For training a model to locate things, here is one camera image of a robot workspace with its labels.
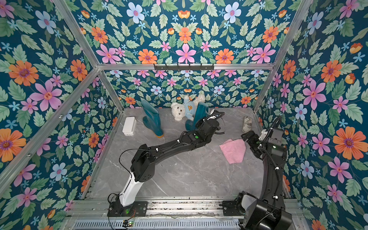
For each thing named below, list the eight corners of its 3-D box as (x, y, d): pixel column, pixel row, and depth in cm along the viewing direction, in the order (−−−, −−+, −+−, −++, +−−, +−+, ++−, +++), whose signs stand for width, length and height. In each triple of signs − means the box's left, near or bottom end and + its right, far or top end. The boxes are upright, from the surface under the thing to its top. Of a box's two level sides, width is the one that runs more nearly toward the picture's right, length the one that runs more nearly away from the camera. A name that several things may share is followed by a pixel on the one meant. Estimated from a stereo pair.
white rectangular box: (122, 135, 105) (120, 132, 101) (128, 120, 115) (126, 116, 111) (133, 135, 105) (131, 132, 101) (138, 120, 115) (136, 116, 111)
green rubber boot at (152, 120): (147, 127, 110) (136, 103, 90) (153, 123, 113) (144, 99, 93) (160, 140, 102) (152, 117, 83) (166, 135, 105) (160, 112, 85)
